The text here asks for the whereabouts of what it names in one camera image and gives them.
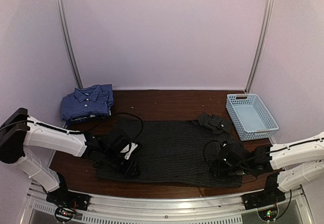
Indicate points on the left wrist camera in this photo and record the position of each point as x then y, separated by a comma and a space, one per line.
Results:
128, 150

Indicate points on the aluminium corner post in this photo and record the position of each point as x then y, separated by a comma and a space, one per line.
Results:
68, 43
261, 43

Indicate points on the aluminium front rail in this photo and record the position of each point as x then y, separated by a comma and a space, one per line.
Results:
214, 209

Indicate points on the right aluminium corner post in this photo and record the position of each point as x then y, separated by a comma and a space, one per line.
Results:
261, 43

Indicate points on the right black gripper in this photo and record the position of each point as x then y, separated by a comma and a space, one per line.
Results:
218, 168

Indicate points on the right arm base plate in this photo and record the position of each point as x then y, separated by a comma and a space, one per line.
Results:
266, 203

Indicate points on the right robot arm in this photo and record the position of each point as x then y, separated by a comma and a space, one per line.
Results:
288, 165

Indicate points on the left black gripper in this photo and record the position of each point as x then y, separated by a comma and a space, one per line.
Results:
128, 170

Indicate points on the blue checked shirt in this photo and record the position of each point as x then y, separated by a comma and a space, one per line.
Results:
95, 100

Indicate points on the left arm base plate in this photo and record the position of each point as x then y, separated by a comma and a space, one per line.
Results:
67, 209

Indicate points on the black pinstriped long sleeve shirt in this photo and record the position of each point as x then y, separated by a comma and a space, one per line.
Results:
175, 152

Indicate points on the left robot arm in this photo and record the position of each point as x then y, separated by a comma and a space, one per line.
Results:
20, 131

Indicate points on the left aluminium corner post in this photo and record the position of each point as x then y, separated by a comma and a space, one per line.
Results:
68, 43

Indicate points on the light blue perforated plastic basket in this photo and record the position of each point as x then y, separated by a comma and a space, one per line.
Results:
251, 118

